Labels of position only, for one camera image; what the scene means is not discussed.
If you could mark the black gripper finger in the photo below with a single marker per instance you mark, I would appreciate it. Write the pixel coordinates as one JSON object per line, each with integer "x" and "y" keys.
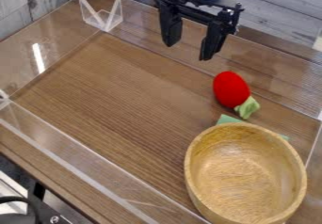
{"x": 213, "y": 40}
{"x": 171, "y": 22}

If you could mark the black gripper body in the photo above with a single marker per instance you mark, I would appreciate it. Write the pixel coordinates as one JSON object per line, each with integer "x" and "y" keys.
{"x": 225, "y": 11}

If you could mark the red plush strawberry toy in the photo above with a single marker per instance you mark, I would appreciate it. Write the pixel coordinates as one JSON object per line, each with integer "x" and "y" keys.
{"x": 233, "y": 94}

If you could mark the green flat piece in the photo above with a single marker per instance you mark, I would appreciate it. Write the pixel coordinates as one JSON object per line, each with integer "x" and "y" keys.
{"x": 226, "y": 119}

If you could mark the wooden oval bowl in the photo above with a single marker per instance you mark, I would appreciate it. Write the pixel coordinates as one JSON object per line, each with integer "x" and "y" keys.
{"x": 245, "y": 175}

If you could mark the clear acrylic corner bracket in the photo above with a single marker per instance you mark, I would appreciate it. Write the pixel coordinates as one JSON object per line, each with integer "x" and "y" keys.
{"x": 104, "y": 20}

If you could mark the black metal table frame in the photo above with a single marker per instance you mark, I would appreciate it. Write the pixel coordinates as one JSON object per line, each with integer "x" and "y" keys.
{"x": 23, "y": 208}

